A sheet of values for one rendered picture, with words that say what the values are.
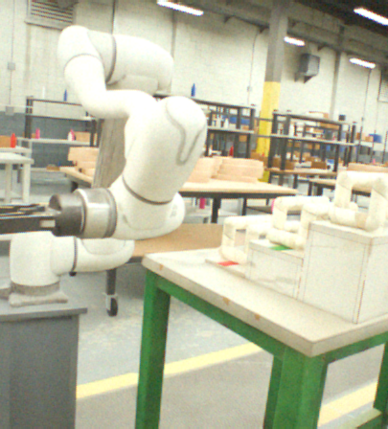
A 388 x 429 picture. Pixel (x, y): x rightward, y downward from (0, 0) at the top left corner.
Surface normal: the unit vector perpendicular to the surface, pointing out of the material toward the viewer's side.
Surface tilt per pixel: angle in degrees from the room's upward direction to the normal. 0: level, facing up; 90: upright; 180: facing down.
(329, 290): 90
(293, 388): 90
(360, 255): 90
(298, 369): 90
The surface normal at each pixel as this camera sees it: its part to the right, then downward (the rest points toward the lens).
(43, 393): 0.47, 0.19
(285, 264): -0.77, 0.04
